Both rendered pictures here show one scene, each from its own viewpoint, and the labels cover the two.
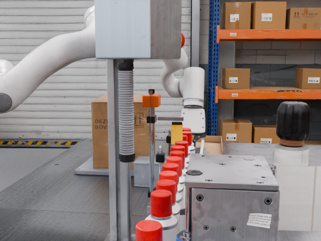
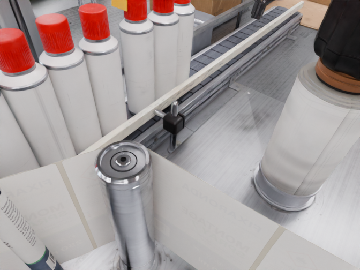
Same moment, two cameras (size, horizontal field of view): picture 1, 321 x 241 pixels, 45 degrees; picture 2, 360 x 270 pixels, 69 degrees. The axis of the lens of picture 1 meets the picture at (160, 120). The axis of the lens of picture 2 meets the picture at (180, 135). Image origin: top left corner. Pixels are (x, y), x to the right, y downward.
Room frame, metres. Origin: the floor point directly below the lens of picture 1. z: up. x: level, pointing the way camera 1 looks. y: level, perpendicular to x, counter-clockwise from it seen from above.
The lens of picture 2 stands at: (0.69, -0.30, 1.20)
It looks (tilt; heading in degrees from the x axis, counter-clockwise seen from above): 45 degrees down; 27
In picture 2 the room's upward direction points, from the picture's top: 4 degrees clockwise
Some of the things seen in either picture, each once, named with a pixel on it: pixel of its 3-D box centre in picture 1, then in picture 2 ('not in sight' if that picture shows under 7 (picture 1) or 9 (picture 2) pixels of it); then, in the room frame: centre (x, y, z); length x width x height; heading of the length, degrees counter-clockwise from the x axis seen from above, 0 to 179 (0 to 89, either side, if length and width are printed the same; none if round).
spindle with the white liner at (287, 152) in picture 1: (290, 158); (327, 107); (0.97, -0.34, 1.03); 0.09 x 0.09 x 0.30
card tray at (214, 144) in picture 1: (196, 145); (302, 5); (1.92, -0.18, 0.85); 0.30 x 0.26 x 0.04; 172
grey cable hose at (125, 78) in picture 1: (126, 111); not in sight; (0.79, 0.07, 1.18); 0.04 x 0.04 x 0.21
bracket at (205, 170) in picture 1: (228, 169); not in sight; (0.50, -0.09, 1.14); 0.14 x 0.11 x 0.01; 172
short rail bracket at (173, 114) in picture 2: not in sight; (174, 128); (0.98, -0.14, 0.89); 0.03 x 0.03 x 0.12; 82
